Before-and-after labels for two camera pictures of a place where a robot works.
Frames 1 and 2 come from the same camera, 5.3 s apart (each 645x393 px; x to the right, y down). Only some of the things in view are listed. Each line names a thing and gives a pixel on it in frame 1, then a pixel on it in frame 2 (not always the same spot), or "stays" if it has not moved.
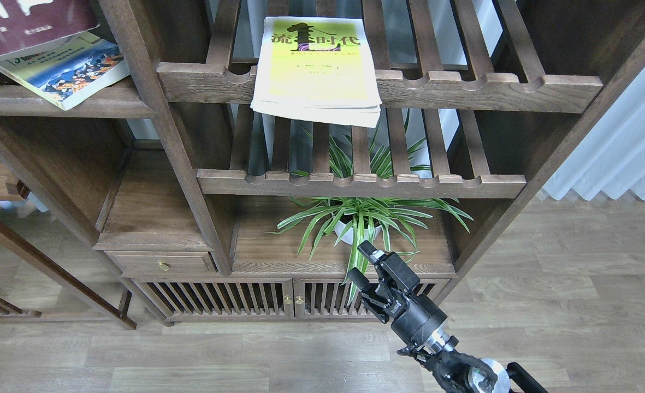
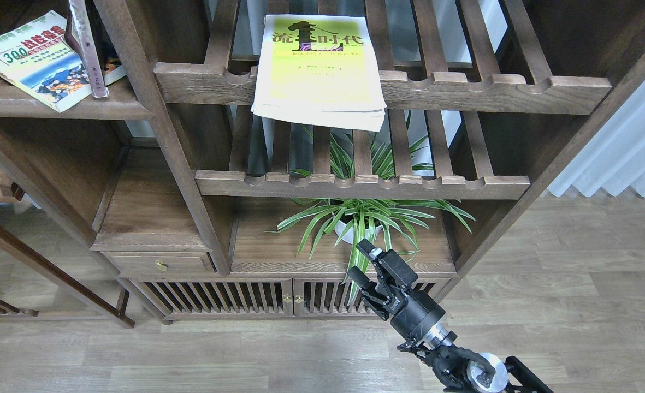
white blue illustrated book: [69, 72] → [38, 58]
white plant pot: [340, 226] stays
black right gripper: [410, 316] stays
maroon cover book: [3, 27] → [80, 35]
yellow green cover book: [318, 69] stays
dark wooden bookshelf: [169, 200] stays
